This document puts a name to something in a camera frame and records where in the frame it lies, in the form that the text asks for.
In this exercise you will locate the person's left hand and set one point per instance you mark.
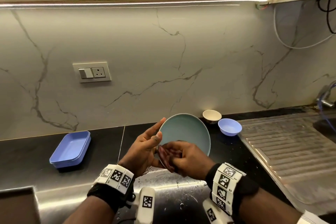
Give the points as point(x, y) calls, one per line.
point(139, 155)

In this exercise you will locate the person's right hand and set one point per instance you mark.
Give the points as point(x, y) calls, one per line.
point(194, 163)

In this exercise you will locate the red checkered cloth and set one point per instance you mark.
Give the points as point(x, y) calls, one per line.
point(166, 160)

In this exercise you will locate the teal bowl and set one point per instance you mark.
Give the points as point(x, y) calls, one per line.
point(183, 128)

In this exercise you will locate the small cream bowl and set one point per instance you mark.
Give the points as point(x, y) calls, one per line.
point(212, 115)

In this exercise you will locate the small blue bowl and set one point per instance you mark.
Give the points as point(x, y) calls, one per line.
point(229, 126)

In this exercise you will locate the person's right forearm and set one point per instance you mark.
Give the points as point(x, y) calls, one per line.
point(267, 208)

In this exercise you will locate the person's left forearm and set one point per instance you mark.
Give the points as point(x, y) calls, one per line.
point(89, 213)

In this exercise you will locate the right wrist marker band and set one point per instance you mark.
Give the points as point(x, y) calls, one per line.
point(228, 184)

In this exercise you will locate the blue rectangular tray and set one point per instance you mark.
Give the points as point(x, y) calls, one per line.
point(69, 150)

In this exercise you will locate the steel sink with drainboard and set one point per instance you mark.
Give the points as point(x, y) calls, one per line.
point(288, 153)

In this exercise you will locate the striped shirt sleeve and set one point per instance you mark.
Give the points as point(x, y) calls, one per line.
point(312, 218)

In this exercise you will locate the steel faucet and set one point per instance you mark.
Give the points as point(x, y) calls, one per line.
point(325, 103)

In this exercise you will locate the LED light strip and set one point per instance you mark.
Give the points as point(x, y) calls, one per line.
point(131, 3)

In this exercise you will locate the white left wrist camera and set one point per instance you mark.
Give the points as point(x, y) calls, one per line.
point(145, 205)

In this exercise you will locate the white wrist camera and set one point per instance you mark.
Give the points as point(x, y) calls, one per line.
point(212, 214)
point(145, 205)

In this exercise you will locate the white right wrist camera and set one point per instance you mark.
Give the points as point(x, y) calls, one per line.
point(212, 214)

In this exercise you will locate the white wall switch socket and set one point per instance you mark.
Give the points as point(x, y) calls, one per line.
point(98, 72)

